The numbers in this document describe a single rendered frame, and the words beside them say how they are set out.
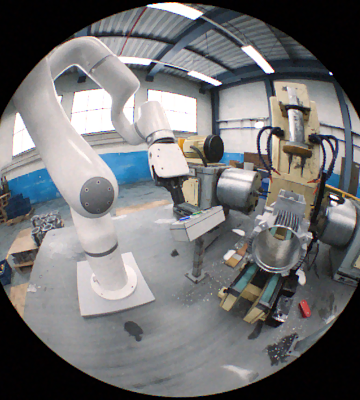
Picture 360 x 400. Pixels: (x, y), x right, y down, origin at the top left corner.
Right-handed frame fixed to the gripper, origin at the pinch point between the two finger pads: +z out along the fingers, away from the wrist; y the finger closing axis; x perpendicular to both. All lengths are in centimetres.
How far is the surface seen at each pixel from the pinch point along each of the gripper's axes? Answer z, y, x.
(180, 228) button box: 7.9, -3.5, -1.6
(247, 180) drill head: 1.6, 42.4, -3.5
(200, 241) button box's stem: 15.0, 3.7, 0.7
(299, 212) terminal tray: 14.7, 18.9, -27.6
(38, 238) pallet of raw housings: -5, -108, 160
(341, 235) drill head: 36, 39, -50
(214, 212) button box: 7.4, 8.6, -3.5
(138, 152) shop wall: -234, 222, 438
